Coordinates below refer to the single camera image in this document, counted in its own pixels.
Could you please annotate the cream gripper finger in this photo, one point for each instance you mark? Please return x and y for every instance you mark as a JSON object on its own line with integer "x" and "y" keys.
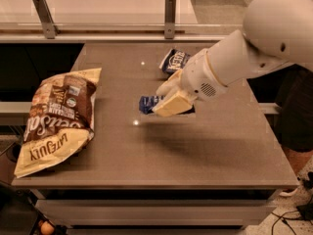
{"x": 171, "y": 86}
{"x": 174, "y": 102}

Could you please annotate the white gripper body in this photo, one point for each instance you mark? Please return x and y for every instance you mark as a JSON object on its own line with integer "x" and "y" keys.
{"x": 200, "y": 76}

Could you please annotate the blue rxbar blueberry bar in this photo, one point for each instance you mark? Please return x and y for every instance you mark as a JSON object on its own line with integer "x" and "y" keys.
{"x": 146, "y": 104}

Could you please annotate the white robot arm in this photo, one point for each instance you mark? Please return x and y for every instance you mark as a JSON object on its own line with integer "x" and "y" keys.
{"x": 275, "y": 35}

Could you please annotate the blue Kettle chip bag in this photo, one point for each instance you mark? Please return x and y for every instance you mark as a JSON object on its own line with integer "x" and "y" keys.
{"x": 173, "y": 61}

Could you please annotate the brown Late July chip bag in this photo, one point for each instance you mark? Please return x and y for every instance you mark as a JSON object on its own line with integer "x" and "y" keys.
{"x": 60, "y": 120}

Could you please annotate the orange ball under table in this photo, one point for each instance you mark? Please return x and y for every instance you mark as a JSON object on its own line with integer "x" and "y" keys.
{"x": 47, "y": 228}

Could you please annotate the right metal rail bracket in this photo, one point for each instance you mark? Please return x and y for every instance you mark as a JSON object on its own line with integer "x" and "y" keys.
{"x": 169, "y": 19}

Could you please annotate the metal rail bracket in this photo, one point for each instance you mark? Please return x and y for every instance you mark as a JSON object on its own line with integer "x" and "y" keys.
{"x": 45, "y": 16}
{"x": 169, "y": 19}

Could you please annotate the left metal rail bracket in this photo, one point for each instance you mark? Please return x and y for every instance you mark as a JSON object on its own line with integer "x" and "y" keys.
{"x": 45, "y": 16}

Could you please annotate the metal glass rail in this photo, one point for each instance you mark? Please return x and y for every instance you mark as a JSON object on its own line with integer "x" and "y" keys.
{"x": 95, "y": 32}

